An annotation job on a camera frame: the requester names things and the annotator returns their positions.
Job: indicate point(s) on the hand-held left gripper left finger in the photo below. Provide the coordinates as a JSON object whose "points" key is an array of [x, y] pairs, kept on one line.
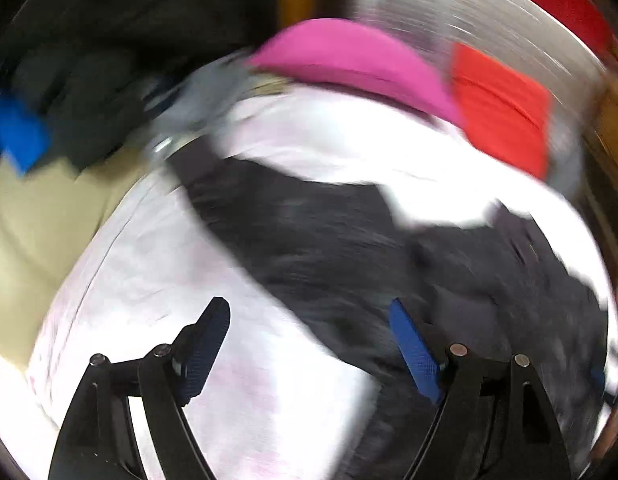
{"points": [[209, 345]]}

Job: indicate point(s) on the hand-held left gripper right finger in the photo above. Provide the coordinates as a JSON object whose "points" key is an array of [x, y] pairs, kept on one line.
{"points": [[414, 350]]}

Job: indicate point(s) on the black jacket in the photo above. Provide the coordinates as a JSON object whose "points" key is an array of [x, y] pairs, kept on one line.
{"points": [[329, 260]]}

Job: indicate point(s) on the dark clothes pile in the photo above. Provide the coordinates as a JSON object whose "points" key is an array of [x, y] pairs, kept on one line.
{"points": [[104, 60]]}

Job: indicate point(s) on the white bed sheet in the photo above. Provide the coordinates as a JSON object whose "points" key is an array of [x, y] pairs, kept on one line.
{"points": [[139, 285]]}

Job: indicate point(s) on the red pillow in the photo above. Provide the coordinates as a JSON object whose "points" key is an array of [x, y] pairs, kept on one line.
{"points": [[499, 110]]}

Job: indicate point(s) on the grey cloth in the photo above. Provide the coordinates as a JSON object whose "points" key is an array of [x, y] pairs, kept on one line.
{"points": [[209, 90]]}

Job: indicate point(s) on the blue object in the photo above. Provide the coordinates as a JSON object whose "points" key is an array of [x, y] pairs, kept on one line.
{"points": [[16, 132]]}

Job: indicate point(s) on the pink pillow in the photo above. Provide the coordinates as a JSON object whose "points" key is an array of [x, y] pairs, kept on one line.
{"points": [[349, 50]]}

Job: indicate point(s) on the silver foil mat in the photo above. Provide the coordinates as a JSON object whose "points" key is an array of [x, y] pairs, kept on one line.
{"points": [[489, 15]]}

